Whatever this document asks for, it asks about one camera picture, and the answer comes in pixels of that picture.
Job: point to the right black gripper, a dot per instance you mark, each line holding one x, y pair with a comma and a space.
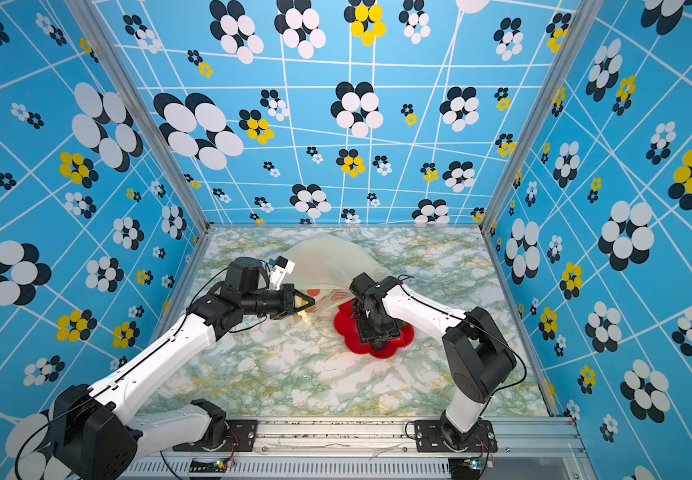
365, 334

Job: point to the aluminium corner post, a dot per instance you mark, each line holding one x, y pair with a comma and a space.
90, 22
582, 23

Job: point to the left aluminium corner post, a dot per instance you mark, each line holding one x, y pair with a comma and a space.
90, 22

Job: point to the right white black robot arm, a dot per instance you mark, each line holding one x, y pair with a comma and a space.
479, 358

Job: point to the right aluminium corner post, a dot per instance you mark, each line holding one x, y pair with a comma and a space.
582, 23

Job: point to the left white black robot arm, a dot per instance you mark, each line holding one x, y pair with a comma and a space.
96, 431

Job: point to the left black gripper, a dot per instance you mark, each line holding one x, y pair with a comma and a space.
288, 296

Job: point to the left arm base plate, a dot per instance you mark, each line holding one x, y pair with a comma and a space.
238, 436

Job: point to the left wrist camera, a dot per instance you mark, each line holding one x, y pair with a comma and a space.
281, 267

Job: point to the translucent cream plastic bag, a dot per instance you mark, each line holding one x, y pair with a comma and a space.
325, 267

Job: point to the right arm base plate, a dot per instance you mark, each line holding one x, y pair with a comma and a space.
440, 436

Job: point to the aluminium front rail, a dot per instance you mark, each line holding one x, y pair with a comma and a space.
378, 448

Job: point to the red flower-shaped plate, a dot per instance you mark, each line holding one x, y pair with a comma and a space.
346, 325

